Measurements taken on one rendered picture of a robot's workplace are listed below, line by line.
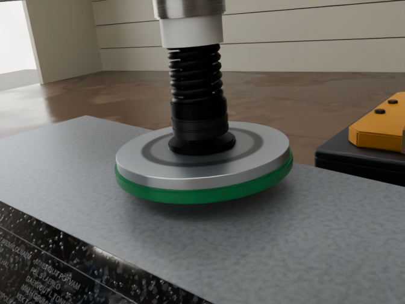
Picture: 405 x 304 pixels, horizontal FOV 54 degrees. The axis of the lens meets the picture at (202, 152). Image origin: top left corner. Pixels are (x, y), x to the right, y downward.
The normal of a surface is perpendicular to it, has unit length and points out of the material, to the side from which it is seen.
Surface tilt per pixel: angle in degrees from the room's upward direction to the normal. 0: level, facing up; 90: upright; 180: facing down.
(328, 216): 0
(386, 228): 0
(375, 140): 90
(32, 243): 45
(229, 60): 90
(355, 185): 0
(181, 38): 90
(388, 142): 90
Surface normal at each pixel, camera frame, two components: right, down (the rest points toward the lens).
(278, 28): -0.55, 0.32
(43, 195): -0.08, -0.94
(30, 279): -0.50, -0.45
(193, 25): 0.07, 0.32
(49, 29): 0.83, 0.11
